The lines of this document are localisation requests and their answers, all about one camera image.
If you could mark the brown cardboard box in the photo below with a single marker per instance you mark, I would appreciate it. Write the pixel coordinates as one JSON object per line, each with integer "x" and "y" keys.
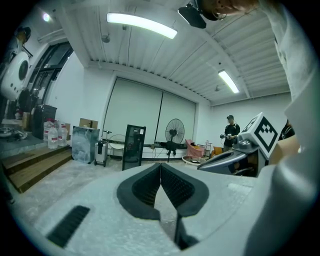
{"x": 88, "y": 123}

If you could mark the long ceiling tube light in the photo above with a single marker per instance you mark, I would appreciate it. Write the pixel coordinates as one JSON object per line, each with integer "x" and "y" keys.
{"x": 140, "y": 23}

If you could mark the clear water bottle red label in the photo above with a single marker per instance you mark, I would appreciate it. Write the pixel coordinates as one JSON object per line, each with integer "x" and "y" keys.
{"x": 52, "y": 138}
{"x": 47, "y": 128}
{"x": 63, "y": 136}

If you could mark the wooden steps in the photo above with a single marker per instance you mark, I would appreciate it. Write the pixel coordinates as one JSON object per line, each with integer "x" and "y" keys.
{"x": 32, "y": 167}

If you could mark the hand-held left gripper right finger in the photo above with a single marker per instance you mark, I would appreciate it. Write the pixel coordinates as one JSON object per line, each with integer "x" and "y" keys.
{"x": 200, "y": 197}

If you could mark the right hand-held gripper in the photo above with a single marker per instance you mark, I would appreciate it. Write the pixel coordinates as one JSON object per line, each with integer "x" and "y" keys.
{"x": 252, "y": 140}

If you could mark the orange cushion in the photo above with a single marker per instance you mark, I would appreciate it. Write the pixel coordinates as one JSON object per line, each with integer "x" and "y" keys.
{"x": 218, "y": 151}

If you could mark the round ceiling spot light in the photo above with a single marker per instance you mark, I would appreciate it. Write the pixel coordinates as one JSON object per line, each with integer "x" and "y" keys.
{"x": 46, "y": 17}

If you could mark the short ceiling tube light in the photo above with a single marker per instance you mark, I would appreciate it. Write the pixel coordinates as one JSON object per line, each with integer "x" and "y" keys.
{"x": 228, "y": 81}

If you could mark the wide white roller blind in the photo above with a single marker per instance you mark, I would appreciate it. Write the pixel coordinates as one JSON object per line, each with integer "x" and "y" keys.
{"x": 135, "y": 112}

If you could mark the pink chair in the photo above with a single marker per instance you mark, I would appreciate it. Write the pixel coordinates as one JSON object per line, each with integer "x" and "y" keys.
{"x": 193, "y": 150}

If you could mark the round white low table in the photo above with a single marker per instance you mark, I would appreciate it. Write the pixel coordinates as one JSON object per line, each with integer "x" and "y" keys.
{"x": 190, "y": 160}

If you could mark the person's right forearm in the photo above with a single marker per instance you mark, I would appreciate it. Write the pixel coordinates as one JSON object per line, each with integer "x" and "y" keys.
{"x": 285, "y": 150}

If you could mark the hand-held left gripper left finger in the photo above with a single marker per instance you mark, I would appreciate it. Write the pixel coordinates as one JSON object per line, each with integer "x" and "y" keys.
{"x": 125, "y": 193}

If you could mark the marble-pattern box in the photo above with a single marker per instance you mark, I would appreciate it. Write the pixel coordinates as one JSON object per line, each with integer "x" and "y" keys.
{"x": 83, "y": 145}

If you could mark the white rounded appliance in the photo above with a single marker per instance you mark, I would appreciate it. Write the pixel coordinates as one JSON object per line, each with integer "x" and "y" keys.
{"x": 12, "y": 75}

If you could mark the black head-worn camera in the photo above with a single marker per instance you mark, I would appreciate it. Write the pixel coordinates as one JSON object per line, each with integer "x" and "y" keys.
{"x": 193, "y": 15}

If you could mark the person's head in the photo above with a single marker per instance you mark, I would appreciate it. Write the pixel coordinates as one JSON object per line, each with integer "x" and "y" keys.
{"x": 225, "y": 6}

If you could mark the white round-frame chair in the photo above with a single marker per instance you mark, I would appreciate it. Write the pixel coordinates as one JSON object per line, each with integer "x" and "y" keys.
{"x": 117, "y": 147}

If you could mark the black-framed glass door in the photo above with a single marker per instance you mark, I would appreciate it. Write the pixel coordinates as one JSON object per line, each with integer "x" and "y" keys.
{"x": 47, "y": 70}

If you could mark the silver suitcase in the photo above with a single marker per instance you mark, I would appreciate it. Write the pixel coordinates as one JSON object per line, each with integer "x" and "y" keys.
{"x": 100, "y": 153}

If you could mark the black standing fan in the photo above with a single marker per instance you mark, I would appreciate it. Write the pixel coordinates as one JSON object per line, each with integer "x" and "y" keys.
{"x": 175, "y": 131}

